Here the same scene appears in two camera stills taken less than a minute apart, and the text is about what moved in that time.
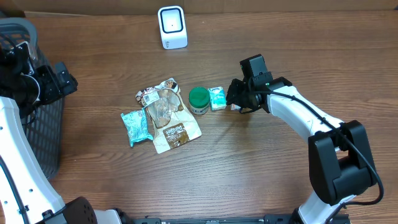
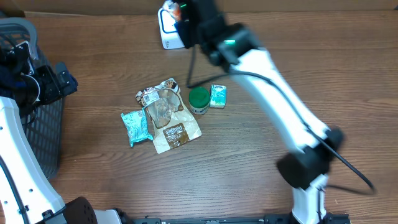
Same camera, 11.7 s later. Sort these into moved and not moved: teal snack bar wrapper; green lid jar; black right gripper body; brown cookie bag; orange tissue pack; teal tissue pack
Moved: orange tissue pack; black right gripper body
Not moved: teal tissue pack; teal snack bar wrapper; brown cookie bag; green lid jar
